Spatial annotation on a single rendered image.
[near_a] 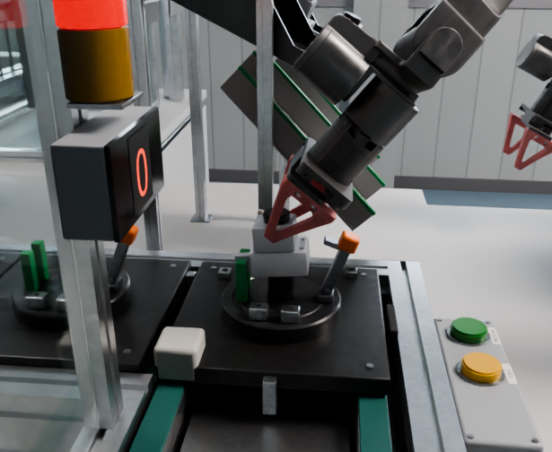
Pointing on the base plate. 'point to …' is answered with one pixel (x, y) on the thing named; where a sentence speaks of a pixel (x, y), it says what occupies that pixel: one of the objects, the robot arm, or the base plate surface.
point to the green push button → (468, 330)
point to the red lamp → (90, 13)
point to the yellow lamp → (96, 64)
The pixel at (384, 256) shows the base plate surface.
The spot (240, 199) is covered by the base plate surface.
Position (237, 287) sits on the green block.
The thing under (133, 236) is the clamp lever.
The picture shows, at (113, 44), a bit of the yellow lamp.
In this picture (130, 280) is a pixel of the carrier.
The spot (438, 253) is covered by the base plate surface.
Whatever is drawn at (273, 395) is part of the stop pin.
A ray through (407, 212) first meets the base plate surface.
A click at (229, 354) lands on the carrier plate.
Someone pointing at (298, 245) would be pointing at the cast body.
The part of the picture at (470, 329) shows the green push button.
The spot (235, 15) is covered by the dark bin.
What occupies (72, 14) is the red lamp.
